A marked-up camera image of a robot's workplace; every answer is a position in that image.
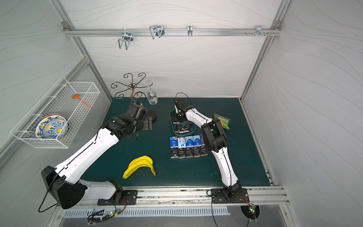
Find teal storage box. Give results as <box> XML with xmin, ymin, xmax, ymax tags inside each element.
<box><xmin>169</xmin><ymin>109</ymin><xmax>196</xmax><ymax>137</ymax></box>

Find white blue tissue pack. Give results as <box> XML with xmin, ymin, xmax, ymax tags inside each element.
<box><xmin>178</xmin><ymin>137</ymin><xmax>186</xmax><ymax>148</ymax></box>

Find light blue tissue pack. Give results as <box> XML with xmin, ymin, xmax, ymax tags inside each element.
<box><xmin>192</xmin><ymin>135</ymin><xmax>202</xmax><ymax>147</ymax></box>
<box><xmin>184</xmin><ymin>136</ymin><xmax>194</xmax><ymax>148</ymax></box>

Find dark blue tissue pack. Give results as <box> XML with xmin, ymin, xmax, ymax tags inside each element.
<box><xmin>169</xmin><ymin>136</ymin><xmax>179</xmax><ymax>148</ymax></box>

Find red blue tissue pack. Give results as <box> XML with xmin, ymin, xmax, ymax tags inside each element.
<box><xmin>200</xmin><ymin>134</ymin><xmax>205</xmax><ymax>146</ymax></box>

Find black tissue pack top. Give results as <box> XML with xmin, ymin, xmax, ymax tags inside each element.
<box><xmin>200</xmin><ymin>146</ymin><xmax>208</xmax><ymax>156</ymax></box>

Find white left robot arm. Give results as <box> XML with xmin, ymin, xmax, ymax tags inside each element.
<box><xmin>41</xmin><ymin>104</ymin><xmax>157</xmax><ymax>210</ymax></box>

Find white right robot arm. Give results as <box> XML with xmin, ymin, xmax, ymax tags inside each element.
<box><xmin>175</xmin><ymin>103</ymin><xmax>242</xmax><ymax>198</ymax></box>

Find copper glass rack stand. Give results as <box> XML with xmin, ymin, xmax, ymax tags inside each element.
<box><xmin>110</xmin><ymin>72</ymin><xmax>149</xmax><ymax>106</ymax></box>

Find green snack bag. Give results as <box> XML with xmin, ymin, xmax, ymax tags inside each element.
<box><xmin>214</xmin><ymin>114</ymin><xmax>230</xmax><ymax>130</ymax></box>

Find yellow banana bunch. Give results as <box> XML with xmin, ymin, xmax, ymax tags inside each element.
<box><xmin>123</xmin><ymin>156</ymin><xmax>156</xmax><ymax>179</ymax></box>

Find orange spatula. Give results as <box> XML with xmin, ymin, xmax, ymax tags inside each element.
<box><xmin>72</xmin><ymin>94</ymin><xmax>92</xmax><ymax>109</ymax></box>

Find metal hook left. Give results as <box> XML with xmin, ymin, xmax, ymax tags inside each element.
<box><xmin>118</xmin><ymin>30</ymin><xmax>133</xmax><ymax>50</ymax></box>

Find blue yellow patterned plate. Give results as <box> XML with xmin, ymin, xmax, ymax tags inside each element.
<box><xmin>35</xmin><ymin>114</ymin><xmax>69</xmax><ymax>139</ymax></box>

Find metal hook middle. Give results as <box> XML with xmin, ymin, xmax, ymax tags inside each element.
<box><xmin>149</xmin><ymin>25</ymin><xmax>165</xmax><ymax>39</ymax></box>

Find metal hook small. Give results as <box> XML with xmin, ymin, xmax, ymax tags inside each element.
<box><xmin>187</xmin><ymin>25</ymin><xmax>193</xmax><ymax>37</ymax></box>

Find metal hook right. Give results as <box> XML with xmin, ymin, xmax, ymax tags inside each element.
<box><xmin>246</xmin><ymin>26</ymin><xmax>270</xmax><ymax>37</ymax></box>

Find white wire basket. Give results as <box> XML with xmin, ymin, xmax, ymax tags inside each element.
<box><xmin>10</xmin><ymin>77</ymin><xmax>100</xmax><ymax>148</ymax></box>

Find aluminium top rail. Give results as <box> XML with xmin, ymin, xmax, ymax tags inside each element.
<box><xmin>63</xmin><ymin>26</ymin><xmax>282</xmax><ymax>38</ymax></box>

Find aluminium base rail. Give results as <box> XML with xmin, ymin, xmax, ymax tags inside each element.
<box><xmin>122</xmin><ymin>186</ymin><xmax>290</xmax><ymax>206</ymax></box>

